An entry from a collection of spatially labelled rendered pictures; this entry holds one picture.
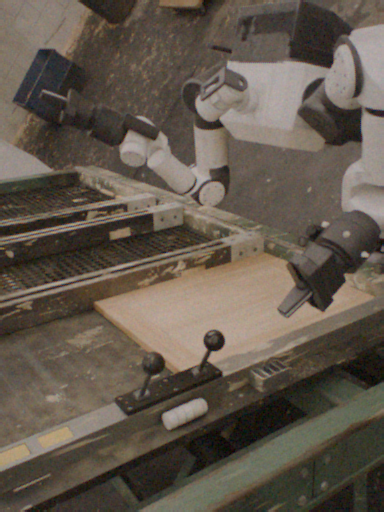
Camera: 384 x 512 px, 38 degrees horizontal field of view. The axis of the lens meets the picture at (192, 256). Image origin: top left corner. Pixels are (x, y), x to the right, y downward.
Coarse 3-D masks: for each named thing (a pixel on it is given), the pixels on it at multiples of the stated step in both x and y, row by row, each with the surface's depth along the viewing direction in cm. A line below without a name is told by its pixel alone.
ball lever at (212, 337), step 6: (210, 330) 94; (216, 330) 94; (204, 336) 94; (210, 336) 93; (216, 336) 93; (222, 336) 93; (204, 342) 94; (210, 342) 93; (216, 342) 93; (222, 342) 93; (210, 348) 93; (216, 348) 93; (222, 348) 94; (204, 354) 97; (204, 360) 98; (204, 366) 99; (192, 372) 101; (198, 372) 100; (204, 372) 101
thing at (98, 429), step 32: (320, 320) 121; (352, 320) 121; (256, 352) 110; (288, 352) 111; (224, 384) 103; (96, 416) 92; (128, 416) 92; (160, 416) 96; (32, 448) 85; (64, 448) 86; (96, 448) 90; (0, 480) 81
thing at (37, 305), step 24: (240, 240) 163; (144, 264) 149; (168, 264) 149; (192, 264) 154; (216, 264) 159; (48, 288) 135; (72, 288) 134; (96, 288) 138; (120, 288) 142; (0, 312) 126; (24, 312) 129; (48, 312) 132; (72, 312) 136
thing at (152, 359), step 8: (152, 352) 88; (144, 360) 87; (152, 360) 86; (160, 360) 87; (144, 368) 87; (152, 368) 86; (160, 368) 87; (144, 384) 92; (136, 392) 95; (144, 392) 94; (136, 400) 94
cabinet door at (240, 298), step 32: (256, 256) 165; (160, 288) 145; (192, 288) 146; (224, 288) 145; (256, 288) 144; (288, 288) 144; (352, 288) 142; (128, 320) 129; (160, 320) 129; (192, 320) 129; (224, 320) 128; (256, 320) 128; (288, 320) 127; (160, 352) 115; (192, 352) 115; (224, 352) 114
